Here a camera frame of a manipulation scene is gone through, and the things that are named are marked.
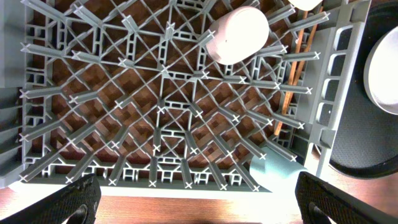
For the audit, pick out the grey dishwasher rack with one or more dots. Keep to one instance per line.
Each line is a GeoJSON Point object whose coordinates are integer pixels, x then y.
{"type": "Point", "coordinates": [126, 90]}

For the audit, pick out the yellow bowl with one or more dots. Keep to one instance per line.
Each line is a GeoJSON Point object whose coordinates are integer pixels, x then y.
{"type": "Point", "coordinates": [305, 5]}

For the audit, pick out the pink cup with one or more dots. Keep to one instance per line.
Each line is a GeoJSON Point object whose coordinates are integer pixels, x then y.
{"type": "Point", "coordinates": [238, 35]}

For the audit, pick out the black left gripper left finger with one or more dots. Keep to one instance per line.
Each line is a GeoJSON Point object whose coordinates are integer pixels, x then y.
{"type": "Point", "coordinates": [75, 203]}

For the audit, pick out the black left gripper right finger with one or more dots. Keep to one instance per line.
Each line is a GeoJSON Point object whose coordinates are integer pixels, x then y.
{"type": "Point", "coordinates": [321, 202]}

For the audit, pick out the light blue cup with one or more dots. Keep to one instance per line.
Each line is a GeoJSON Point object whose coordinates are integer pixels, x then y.
{"type": "Point", "coordinates": [275, 173]}

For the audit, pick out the round black tray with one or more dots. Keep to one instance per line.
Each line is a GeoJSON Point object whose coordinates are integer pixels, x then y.
{"type": "Point", "coordinates": [366, 141]}

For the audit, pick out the grey plate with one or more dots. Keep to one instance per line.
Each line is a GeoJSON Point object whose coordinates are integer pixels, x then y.
{"type": "Point", "coordinates": [380, 73]}

